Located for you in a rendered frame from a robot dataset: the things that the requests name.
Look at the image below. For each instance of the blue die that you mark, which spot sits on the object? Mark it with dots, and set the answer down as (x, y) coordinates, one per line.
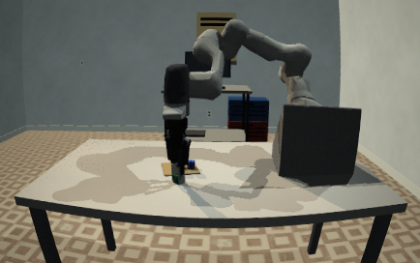
(191, 164)

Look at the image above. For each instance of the tan flat mat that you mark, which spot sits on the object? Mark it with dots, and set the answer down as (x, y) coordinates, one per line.
(167, 169)

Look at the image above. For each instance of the green die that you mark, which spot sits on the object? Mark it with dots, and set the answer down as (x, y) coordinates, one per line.
(175, 178)

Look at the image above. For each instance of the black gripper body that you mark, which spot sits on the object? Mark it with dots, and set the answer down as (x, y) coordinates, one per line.
(177, 127)

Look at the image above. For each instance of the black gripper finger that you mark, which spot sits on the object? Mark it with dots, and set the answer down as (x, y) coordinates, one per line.
(183, 157)
(171, 152)

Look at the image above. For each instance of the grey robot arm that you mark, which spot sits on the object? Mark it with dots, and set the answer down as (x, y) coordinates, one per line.
(208, 85)

